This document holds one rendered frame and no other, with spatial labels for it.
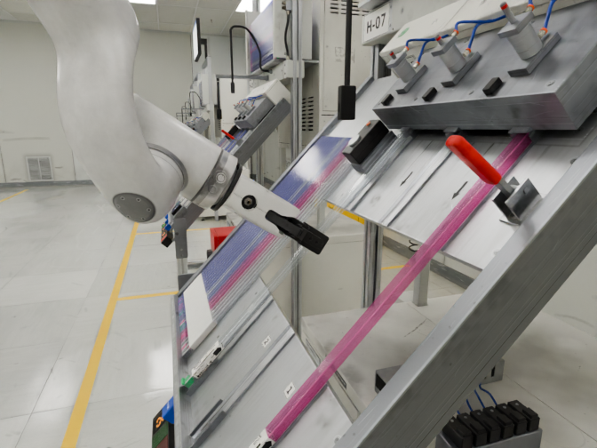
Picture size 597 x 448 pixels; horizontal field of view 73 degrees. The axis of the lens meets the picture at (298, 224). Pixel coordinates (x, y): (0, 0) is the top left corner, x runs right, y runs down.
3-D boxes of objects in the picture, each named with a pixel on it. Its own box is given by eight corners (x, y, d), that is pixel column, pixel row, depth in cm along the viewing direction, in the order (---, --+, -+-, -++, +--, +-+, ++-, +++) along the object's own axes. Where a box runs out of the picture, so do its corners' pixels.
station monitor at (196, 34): (197, 57, 458) (195, 17, 448) (195, 64, 511) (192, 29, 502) (210, 57, 462) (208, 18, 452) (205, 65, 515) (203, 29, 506)
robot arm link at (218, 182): (226, 150, 51) (247, 163, 52) (218, 147, 59) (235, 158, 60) (192, 206, 51) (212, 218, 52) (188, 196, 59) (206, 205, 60)
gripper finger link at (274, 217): (293, 225, 52) (308, 233, 57) (251, 197, 56) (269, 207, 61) (289, 233, 52) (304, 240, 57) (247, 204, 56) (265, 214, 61)
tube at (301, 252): (188, 388, 61) (183, 385, 60) (188, 383, 62) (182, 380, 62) (406, 139, 63) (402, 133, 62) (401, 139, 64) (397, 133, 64)
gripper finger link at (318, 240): (300, 220, 57) (336, 242, 59) (293, 215, 60) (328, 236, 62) (288, 239, 57) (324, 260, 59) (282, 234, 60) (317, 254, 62)
